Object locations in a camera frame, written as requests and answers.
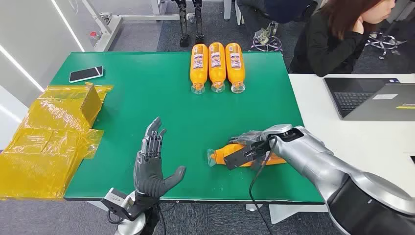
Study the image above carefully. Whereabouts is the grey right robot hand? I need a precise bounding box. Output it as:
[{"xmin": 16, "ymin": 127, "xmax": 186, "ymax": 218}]
[{"xmin": 228, "ymin": 130, "xmax": 265, "ymax": 146}]

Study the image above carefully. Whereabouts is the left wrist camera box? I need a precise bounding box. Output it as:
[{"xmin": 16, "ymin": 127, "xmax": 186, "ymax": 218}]
[{"xmin": 101, "ymin": 188, "xmax": 137, "ymax": 222}]

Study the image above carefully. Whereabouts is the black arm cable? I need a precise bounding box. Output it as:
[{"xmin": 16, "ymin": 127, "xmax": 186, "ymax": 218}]
[{"xmin": 248, "ymin": 136, "xmax": 279, "ymax": 235}]

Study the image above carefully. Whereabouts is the grey laptop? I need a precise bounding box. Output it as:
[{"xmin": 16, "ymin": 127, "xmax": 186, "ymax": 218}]
[{"xmin": 323, "ymin": 77, "xmax": 415, "ymax": 121}]

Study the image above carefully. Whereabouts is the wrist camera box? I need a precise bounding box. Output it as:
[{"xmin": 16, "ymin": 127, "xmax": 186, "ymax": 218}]
[
  {"xmin": 224, "ymin": 142, "xmax": 271, "ymax": 171},
  {"xmin": 101, "ymin": 188, "xmax": 137, "ymax": 222}
]

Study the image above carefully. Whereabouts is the black smartphone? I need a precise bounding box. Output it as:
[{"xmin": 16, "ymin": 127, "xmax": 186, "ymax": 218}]
[{"xmin": 69, "ymin": 65, "xmax": 104, "ymax": 84}]

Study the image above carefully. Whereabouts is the orange bottle without visible label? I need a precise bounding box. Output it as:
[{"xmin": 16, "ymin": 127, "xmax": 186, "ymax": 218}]
[{"xmin": 207, "ymin": 143, "xmax": 288, "ymax": 168}]

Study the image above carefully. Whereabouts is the person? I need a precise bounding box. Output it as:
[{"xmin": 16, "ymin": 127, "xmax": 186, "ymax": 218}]
[
  {"xmin": 288, "ymin": 0, "xmax": 397, "ymax": 78},
  {"xmin": 236, "ymin": 0, "xmax": 320, "ymax": 46}
]

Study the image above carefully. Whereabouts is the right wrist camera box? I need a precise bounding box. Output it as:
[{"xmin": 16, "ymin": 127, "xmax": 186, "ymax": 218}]
[{"xmin": 224, "ymin": 142, "xmax": 271, "ymax": 171}]

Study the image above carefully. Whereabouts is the green table mat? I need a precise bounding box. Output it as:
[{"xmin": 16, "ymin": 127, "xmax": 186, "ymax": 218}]
[{"xmin": 50, "ymin": 51, "xmax": 329, "ymax": 205}]

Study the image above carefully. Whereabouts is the yellow film wrapped cardboard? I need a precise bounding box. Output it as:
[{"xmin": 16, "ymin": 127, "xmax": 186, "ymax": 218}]
[{"xmin": 0, "ymin": 82, "xmax": 114, "ymax": 200}]

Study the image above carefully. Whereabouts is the white metal frame stand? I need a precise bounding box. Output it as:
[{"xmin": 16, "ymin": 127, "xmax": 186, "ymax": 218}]
[{"xmin": 81, "ymin": 0, "xmax": 232, "ymax": 52}]

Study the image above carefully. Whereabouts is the orange bottle with label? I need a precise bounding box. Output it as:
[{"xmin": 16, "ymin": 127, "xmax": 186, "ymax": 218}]
[
  {"xmin": 208, "ymin": 42, "xmax": 227, "ymax": 94},
  {"xmin": 225, "ymin": 42, "xmax": 246, "ymax": 94},
  {"xmin": 190, "ymin": 44, "xmax": 209, "ymax": 95}
]

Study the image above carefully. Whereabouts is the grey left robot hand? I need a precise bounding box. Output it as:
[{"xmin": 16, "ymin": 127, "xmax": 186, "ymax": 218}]
[{"xmin": 133, "ymin": 117, "xmax": 187, "ymax": 198}]

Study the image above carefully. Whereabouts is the black legged robot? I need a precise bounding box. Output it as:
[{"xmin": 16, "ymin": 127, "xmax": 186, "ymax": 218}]
[{"xmin": 172, "ymin": 0, "xmax": 206, "ymax": 48}]

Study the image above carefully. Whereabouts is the chrome office chair base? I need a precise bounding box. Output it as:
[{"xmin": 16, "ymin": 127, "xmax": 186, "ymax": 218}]
[
  {"xmin": 250, "ymin": 21, "xmax": 283, "ymax": 52},
  {"xmin": 366, "ymin": 31, "xmax": 408, "ymax": 60}
]

